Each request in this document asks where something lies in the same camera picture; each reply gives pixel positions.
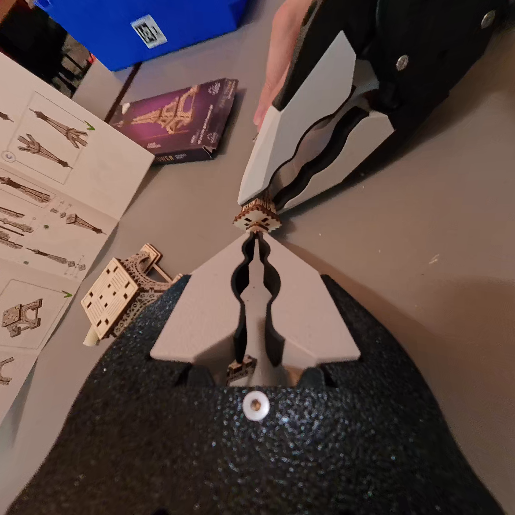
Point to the folded assembly instruction sheet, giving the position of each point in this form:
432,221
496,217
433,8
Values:
100,173

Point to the wooden tower legged section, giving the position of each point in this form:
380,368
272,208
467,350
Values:
241,368

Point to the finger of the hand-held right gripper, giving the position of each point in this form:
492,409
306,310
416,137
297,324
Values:
354,153
281,136

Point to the wooden tower base section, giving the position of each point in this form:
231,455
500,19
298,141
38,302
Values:
122,281

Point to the purple model kit box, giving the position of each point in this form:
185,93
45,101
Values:
201,116

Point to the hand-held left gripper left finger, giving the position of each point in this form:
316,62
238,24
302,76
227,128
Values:
197,318

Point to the person's right hand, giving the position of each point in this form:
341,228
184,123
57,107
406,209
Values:
277,52

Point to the blue plastic bin with tag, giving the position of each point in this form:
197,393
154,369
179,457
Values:
80,32

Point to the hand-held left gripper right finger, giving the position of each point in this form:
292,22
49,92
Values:
314,318

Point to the small cream wax stick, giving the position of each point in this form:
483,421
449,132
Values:
90,338

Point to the wooden tower spire section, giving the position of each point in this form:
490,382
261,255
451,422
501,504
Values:
257,207

